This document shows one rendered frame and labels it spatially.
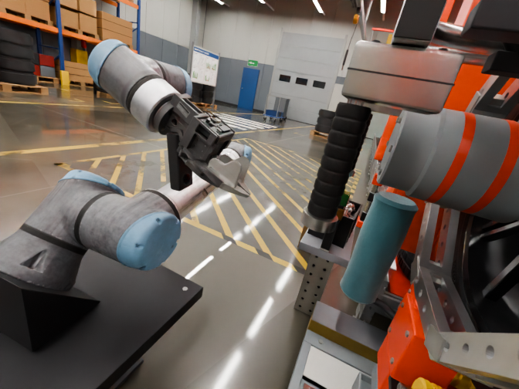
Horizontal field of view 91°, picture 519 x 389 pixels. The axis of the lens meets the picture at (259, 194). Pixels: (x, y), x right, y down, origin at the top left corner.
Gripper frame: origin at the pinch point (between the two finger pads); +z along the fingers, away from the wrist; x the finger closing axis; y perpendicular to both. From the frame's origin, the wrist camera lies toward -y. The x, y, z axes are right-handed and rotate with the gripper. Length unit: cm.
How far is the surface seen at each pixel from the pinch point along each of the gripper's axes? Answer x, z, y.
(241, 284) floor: 53, 21, -72
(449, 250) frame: 18.2, 40.2, 13.0
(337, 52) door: 1328, -234, 98
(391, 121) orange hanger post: 236, 38, 24
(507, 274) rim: 8.7, 43.3, 18.2
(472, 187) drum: -0.5, 23.6, 24.9
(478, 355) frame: -13.1, 33.0, 12.9
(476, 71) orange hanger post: 45, 21, 45
